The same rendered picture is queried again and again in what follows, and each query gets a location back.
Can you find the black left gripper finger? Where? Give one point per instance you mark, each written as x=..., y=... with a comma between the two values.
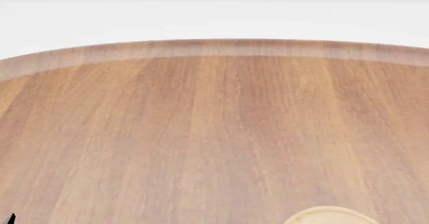
x=11, y=220

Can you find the cream round plate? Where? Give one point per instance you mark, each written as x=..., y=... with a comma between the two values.
x=330, y=216

